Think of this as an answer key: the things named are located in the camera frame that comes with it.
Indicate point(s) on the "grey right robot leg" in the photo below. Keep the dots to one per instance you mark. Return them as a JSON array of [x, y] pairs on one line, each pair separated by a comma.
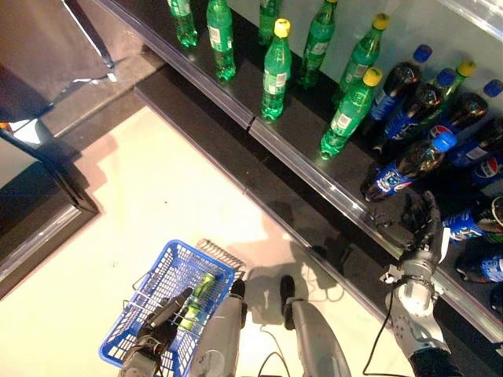
[[314, 345]]

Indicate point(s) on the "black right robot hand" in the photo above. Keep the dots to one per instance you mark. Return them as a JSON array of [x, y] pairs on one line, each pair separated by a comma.
[[426, 231]]

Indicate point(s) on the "black right robot foot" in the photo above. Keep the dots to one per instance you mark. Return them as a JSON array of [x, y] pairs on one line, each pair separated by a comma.
[[288, 288]]

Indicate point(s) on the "green bottle in basket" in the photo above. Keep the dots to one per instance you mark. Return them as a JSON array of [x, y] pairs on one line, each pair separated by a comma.
[[206, 284]]

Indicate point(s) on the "blue plastic shopping basket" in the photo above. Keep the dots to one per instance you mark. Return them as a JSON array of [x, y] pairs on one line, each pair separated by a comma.
[[125, 341]]

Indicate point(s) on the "grey robot leg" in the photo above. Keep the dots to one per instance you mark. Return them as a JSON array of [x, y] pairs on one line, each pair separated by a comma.
[[314, 345], [220, 334]]

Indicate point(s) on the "grey left robot leg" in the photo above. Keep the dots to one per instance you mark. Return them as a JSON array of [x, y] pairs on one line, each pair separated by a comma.
[[220, 334]]

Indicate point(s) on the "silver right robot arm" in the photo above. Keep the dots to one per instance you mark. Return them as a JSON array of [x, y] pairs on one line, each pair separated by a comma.
[[416, 314]]

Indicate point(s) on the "black shelf board clear rail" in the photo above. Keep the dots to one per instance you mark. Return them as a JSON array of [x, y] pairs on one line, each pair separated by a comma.
[[39, 235], [306, 129], [220, 129]]

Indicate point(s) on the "brown fabric curtain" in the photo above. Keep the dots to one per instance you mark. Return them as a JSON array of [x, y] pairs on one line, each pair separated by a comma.
[[47, 47]]

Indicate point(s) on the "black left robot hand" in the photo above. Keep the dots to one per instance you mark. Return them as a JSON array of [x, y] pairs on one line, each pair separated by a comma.
[[163, 326]]

